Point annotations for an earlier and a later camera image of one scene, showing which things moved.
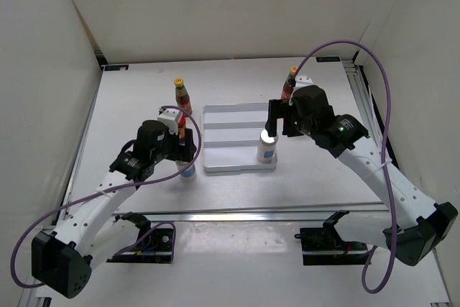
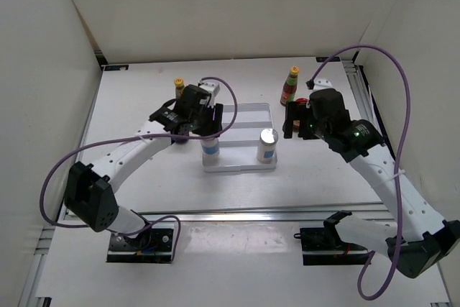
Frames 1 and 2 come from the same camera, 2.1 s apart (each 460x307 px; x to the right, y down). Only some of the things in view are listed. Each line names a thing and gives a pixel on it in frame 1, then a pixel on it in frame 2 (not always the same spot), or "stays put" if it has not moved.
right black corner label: (328, 59) stays put
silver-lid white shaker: (267, 149) stays put
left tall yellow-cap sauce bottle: (182, 96) stays put
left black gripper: (185, 152) → (212, 126)
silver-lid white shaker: (189, 174) → (210, 148)
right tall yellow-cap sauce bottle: (290, 84) stays put
